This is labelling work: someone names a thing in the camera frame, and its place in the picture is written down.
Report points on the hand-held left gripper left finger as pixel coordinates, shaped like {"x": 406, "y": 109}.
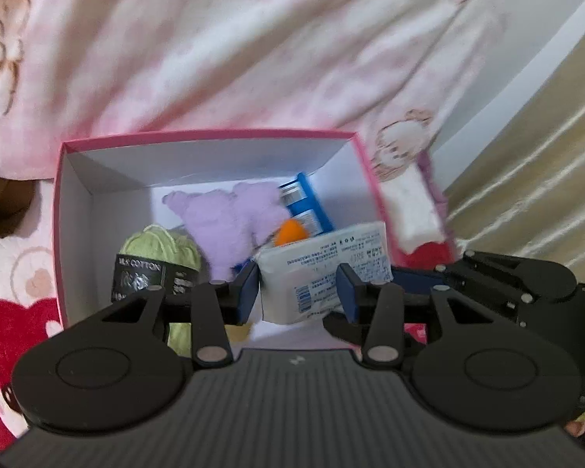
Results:
{"x": 247, "y": 295}

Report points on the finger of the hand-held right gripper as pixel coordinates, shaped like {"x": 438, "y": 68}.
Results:
{"x": 419, "y": 280}
{"x": 341, "y": 329}

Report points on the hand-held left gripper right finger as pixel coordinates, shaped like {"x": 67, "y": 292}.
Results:
{"x": 347, "y": 295}

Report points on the white tissue packet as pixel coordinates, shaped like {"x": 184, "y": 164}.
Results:
{"x": 312, "y": 263}

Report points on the purple plush toy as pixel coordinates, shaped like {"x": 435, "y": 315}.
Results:
{"x": 224, "y": 224}

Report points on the orange makeup sponge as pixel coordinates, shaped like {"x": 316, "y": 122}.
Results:
{"x": 290, "y": 233}

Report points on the blue wet wipes pack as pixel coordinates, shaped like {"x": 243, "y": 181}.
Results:
{"x": 302, "y": 200}

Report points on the green yarn ball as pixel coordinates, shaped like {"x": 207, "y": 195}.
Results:
{"x": 151, "y": 246}

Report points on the pink cardboard box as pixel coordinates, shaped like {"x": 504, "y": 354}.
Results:
{"x": 175, "y": 161}

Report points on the beige curtain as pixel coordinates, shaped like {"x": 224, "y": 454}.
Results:
{"x": 541, "y": 156}

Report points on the red bear print blanket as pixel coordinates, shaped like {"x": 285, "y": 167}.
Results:
{"x": 9, "y": 273}

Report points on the pink bear print pillow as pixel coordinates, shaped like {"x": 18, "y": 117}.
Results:
{"x": 224, "y": 48}

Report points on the brown pillow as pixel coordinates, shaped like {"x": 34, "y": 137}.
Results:
{"x": 5, "y": 204}

